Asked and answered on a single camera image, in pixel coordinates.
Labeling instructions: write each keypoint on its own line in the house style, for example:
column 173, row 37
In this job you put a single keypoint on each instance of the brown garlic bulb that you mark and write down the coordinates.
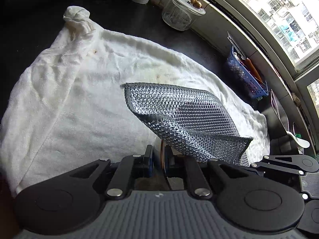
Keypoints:
column 197, row 4

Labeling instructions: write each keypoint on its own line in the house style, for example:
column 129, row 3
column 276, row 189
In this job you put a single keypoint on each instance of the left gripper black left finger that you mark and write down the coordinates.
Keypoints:
column 130, row 169

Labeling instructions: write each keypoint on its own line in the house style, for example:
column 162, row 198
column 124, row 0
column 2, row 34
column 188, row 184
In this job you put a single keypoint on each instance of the white bowl with brown rim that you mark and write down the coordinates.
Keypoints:
column 162, row 155

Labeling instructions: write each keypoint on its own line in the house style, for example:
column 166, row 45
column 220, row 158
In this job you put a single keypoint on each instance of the grey mesh dish cloth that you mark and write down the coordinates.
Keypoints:
column 193, row 122

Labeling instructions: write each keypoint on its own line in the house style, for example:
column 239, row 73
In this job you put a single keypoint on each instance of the dark metal container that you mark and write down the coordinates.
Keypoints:
column 279, row 110

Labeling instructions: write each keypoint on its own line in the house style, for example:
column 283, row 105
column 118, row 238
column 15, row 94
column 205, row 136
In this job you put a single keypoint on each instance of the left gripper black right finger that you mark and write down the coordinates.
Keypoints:
column 187, row 169

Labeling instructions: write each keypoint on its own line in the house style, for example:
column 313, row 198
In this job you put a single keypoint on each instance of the white plastic spoon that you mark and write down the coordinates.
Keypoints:
column 301, row 142

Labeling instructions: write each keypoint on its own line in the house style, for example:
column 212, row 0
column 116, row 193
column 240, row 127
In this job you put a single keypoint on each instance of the white towel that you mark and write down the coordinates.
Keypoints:
column 68, row 107

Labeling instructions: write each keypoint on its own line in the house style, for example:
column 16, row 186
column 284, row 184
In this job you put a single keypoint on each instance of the blue plastic basket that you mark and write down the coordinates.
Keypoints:
column 252, row 86

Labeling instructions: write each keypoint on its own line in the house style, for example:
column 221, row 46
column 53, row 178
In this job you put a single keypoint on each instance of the glass jar with lid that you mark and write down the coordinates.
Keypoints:
column 180, row 14

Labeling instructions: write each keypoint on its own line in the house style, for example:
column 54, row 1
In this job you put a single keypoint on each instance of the orange handled knife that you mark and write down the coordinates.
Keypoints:
column 238, row 55

